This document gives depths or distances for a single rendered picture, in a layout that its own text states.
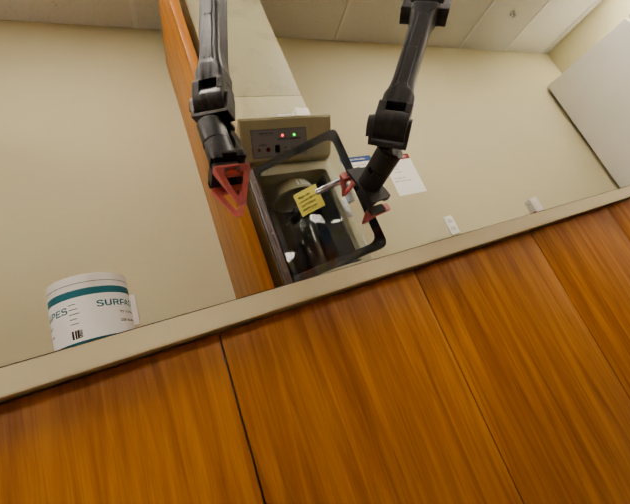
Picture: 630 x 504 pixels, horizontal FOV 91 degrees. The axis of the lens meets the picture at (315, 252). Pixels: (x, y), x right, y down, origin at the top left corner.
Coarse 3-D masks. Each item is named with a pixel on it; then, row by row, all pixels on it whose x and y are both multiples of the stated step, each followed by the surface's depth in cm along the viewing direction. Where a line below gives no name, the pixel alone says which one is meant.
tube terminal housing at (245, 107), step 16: (272, 96) 116; (288, 96) 118; (240, 112) 108; (256, 112) 110; (272, 112) 113; (288, 112) 115; (256, 208) 96; (256, 224) 100; (272, 256) 92; (368, 256) 102; (272, 272) 96
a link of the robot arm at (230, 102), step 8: (232, 96) 64; (192, 104) 63; (232, 104) 64; (192, 112) 63; (200, 112) 62; (208, 112) 62; (216, 112) 62; (224, 112) 62; (232, 112) 63; (224, 120) 64; (232, 120) 64; (232, 128) 67; (232, 136) 67; (240, 144) 72
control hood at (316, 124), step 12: (240, 120) 92; (252, 120) 94; (264, 120) 95; (276, 120) 97; (288, 120) 99; (300, 120) 101; (312, 120) 103; (324, 120) 105; (240, 132) 94; (312, 132) 104; (252, 156) 98
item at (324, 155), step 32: (288, 160) 95; (320, 160) 93; (288, 192) 93; (352, 192) 88; (288, 224) 91; (320, 224) 89; (352, 224) 87; (288, 256) 90; (320, 256) 87; (352, 256) 85
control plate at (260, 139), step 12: (252, 132) 95; (264, 132) 97; (276, 132) 98; (288, 132) 100; (300, 132) 102; (252, 144) 96; (264, 144) 98; (276, 144) 100; (288, 144) 102; (264, 156) 100
